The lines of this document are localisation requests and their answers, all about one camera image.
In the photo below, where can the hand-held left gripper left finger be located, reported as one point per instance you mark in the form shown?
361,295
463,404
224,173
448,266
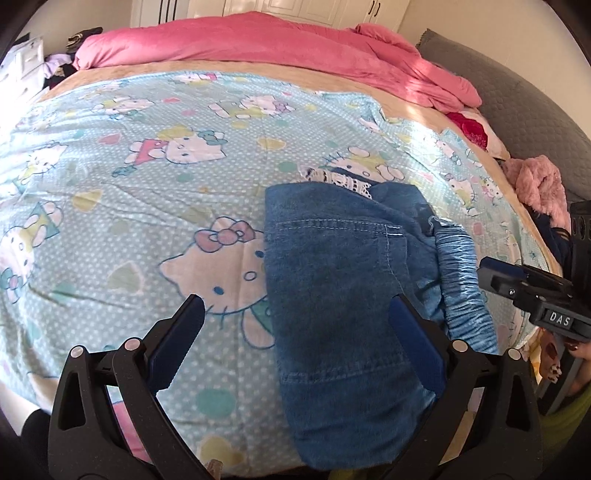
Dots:
173,344

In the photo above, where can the dark navy cloth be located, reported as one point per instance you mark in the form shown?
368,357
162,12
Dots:
558,244

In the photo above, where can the blue denim garment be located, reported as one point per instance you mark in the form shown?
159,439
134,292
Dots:
332,286

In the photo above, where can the person's right hand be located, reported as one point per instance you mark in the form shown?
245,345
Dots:
582,350

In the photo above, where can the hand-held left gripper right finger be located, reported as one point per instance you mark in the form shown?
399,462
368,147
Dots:
415,346

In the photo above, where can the person's left hand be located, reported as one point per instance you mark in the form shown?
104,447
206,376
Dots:
216,473

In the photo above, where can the light blue cartoon printed blanket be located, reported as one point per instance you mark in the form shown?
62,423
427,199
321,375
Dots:
138,184

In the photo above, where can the white drawer unit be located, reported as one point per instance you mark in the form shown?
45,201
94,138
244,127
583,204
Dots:
23,60

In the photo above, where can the white wardrobe doors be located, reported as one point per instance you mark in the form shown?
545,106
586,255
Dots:
258,7

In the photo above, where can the grey quilted headboard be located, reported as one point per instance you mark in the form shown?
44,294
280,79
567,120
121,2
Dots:
521,101

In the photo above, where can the pink fluffy cloth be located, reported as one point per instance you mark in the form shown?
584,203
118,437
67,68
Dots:
535,184

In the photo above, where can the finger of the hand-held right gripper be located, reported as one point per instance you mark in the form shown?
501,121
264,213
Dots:
503,277

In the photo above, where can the pink duvet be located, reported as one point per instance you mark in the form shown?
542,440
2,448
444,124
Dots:
231,41

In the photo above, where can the red floral pillow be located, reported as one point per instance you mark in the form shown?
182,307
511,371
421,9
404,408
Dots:
471,129

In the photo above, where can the purple cloth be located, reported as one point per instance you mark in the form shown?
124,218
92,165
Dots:
57,64

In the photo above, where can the yellow-green garment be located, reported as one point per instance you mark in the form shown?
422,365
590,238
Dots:
570,434

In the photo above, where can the dark bag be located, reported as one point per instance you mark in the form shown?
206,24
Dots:
83,39

